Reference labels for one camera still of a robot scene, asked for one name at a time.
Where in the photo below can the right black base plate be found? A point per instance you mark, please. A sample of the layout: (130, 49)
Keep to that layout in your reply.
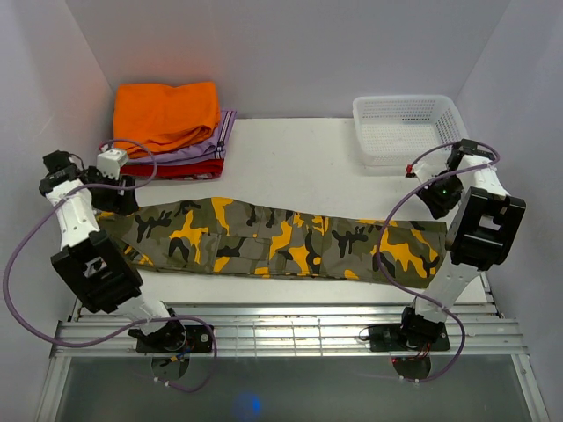
(396, 338)

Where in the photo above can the white plastic basket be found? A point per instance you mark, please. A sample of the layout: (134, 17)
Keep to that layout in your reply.
(393, 130)

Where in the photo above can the red folded trousers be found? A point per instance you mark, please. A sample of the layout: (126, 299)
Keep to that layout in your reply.
(212, 168)

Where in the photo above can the camouflage trousers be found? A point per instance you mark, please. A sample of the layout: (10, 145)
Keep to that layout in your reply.
(225, 236)

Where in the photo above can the aluminium mounting rail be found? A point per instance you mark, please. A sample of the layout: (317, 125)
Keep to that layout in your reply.
(323, 331)

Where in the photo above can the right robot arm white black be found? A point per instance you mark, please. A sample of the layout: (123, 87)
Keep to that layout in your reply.
(480, 235)

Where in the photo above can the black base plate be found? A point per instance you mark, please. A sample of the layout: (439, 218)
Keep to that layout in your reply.
(193, 339)
(396, 338)

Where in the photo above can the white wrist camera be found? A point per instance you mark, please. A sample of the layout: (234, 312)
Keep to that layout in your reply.
(423, 171)
(110, 162)

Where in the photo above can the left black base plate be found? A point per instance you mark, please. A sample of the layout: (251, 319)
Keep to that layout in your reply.
(193, 339)

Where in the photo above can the orange folded trousers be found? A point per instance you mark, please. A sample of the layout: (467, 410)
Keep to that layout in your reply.
(158, 118)

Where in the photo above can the purple folded trousers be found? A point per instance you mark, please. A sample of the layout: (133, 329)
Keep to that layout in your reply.
(212, 148)

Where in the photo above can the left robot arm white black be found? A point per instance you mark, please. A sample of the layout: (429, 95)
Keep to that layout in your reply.
(89, 261)

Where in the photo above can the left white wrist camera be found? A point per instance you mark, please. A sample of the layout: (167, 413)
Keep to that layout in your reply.
(110, 162)

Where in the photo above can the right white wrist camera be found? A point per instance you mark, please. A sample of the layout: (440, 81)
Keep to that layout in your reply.
(423, 171)

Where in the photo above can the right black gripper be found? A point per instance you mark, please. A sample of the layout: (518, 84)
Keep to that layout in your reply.
(438, 207)

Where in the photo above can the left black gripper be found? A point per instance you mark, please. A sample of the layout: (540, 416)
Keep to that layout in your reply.
(121, 205)

